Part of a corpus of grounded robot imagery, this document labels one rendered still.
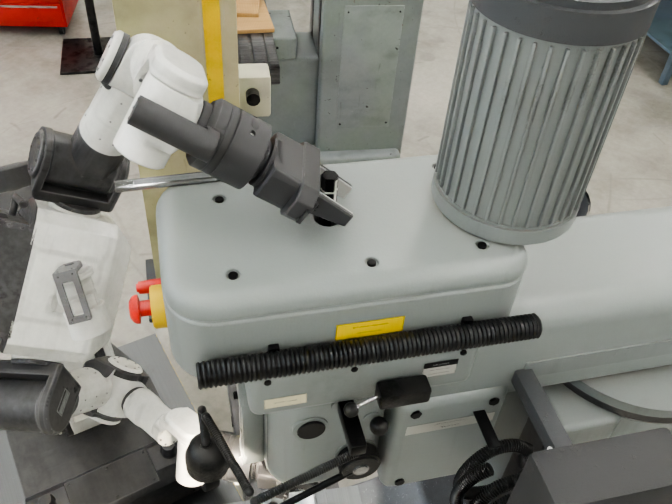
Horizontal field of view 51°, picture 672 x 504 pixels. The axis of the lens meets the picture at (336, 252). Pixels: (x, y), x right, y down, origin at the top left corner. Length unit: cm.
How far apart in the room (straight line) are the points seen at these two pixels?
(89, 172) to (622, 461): 92
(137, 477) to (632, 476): 155
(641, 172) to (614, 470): 390
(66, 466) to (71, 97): 314
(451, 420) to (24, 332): 73
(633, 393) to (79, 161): 100
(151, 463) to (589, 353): 143
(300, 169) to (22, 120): 404
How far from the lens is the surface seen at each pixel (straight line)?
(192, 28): 266
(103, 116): 117
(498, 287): 92
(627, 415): 128
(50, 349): 131
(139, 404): 154
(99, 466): 226
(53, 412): 133
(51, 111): 486
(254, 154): 82
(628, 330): 117
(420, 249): 89
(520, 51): 79
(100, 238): 129
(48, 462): 232
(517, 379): 112
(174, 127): 78
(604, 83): 83
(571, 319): 109
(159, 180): 97
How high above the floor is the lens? 248
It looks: 43 degrees down
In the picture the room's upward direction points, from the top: 5 degrees clockwise
